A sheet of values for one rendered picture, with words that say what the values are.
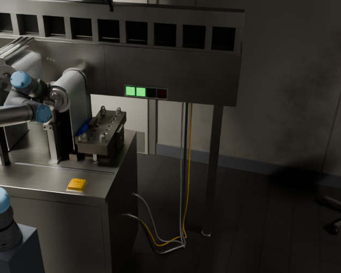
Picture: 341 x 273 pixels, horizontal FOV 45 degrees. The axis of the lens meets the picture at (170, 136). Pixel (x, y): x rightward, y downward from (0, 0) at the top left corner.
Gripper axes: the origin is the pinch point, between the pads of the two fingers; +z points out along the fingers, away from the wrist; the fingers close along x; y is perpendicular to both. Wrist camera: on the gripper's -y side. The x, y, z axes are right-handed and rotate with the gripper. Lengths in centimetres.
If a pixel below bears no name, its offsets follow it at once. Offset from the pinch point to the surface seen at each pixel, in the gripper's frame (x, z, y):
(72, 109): -7.9, 9.7, 0.9
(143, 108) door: -13, 167, 42
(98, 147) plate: -23.1, 14.5, -16.7
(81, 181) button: -19.5, 6.3, -35.4
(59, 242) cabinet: -5, 28, -68
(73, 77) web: -4.8, 11.9, 18.9
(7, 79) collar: 20.6, -7.0, 9.0
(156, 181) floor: -33, 166, -22
